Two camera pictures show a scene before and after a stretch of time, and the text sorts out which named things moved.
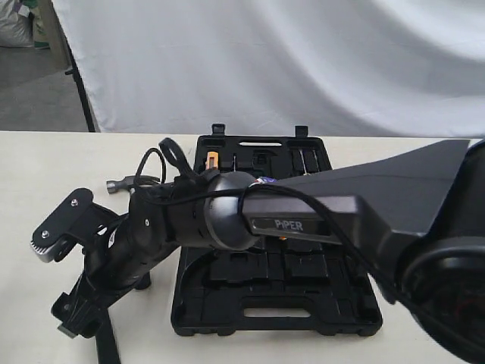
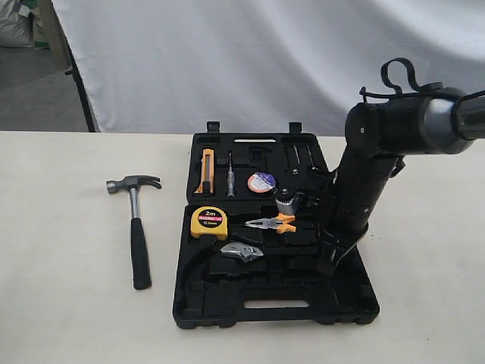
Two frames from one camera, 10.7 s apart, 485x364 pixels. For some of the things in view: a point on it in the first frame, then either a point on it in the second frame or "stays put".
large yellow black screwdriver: (304, 164) → (296, 153)
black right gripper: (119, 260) → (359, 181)
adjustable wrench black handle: (106, 343) → (242, 250)
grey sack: (16, 29) stays put
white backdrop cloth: (342, 68) stays put
